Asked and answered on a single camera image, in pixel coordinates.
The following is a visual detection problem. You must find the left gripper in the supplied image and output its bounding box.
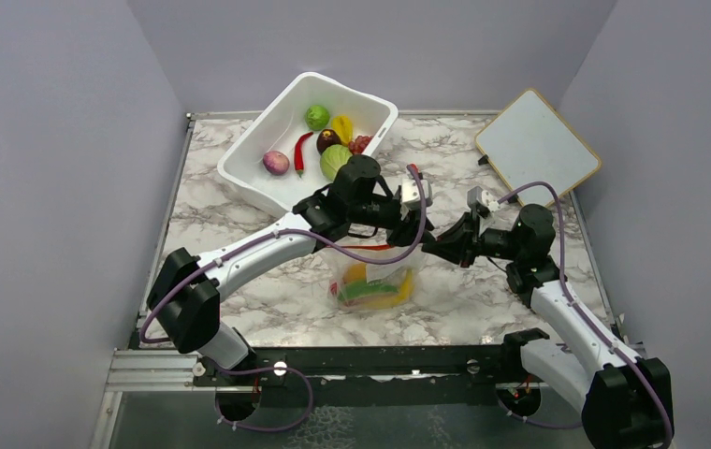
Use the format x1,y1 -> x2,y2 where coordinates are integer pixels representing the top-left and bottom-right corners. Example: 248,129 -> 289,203
348,196 -> 436,247

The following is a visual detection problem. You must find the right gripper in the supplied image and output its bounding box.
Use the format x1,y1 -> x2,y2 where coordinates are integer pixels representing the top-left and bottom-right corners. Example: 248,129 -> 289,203
422,210 -> 524,269

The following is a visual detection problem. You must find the clear zip top bag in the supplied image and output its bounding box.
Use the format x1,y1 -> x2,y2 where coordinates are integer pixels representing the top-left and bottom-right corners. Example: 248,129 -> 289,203
321,249 -> 426,311

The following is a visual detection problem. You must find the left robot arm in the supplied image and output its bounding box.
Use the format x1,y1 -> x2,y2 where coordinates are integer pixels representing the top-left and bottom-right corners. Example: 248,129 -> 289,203
138,155 -> 432,384

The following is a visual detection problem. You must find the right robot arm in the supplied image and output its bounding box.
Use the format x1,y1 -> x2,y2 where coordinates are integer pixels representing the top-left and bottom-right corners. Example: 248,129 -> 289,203
423,204 -> 675,448

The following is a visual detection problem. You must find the orange fake fruit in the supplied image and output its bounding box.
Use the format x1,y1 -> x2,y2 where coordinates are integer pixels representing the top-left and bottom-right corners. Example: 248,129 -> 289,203
341,263 -> 367,284

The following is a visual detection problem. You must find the red grapes bunch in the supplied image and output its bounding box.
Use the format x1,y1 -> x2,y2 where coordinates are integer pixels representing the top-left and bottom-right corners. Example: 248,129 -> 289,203
348,136 -> 372,154

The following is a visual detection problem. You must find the green cabbage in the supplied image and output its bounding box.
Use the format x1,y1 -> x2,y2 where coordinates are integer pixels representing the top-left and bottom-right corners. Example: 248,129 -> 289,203
319,144 -> 353,181

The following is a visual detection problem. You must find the dark purple fruit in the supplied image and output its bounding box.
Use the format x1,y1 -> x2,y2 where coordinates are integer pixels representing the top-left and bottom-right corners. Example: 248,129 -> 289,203
316,129 -> 342,154

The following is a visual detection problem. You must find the yellow bell pepper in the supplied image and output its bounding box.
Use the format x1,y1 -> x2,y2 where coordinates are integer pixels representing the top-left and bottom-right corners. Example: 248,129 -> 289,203
330,115 -> 354,146

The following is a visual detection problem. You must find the red chili pepper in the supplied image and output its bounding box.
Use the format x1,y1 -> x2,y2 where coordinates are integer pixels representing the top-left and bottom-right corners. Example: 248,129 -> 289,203
293,131 -> 314,178

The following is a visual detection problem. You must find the small green lime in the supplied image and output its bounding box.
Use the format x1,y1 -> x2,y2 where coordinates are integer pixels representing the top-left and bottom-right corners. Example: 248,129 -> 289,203
304,105 -> 330,132

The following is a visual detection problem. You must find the purple onion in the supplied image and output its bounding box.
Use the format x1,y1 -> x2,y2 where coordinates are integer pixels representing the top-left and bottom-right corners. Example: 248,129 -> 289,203
262,151 -> 290,176

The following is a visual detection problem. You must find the white plastic bin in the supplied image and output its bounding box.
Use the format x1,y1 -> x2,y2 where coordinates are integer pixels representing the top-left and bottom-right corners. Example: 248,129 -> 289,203
216,71 -> 399,218

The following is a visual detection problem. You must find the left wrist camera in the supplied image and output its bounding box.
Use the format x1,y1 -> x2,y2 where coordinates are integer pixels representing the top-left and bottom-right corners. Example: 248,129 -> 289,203
399,179 -> 433,210

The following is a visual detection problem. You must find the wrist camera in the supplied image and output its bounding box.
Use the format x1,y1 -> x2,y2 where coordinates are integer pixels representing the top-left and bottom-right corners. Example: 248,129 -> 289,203
467,186 -> 501,219
399,179 -> 433,210

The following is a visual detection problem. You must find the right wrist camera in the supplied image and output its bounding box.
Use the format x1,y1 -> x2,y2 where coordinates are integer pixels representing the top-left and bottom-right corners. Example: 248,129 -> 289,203
467,186 -> 501,219

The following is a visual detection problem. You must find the white board wooden frame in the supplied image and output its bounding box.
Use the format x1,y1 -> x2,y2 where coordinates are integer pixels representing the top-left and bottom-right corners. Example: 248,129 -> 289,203
475,88 -> 602,207

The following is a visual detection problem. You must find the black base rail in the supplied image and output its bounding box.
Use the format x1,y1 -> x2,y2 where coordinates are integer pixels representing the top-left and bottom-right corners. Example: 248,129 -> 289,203
127,331 -> 564,411

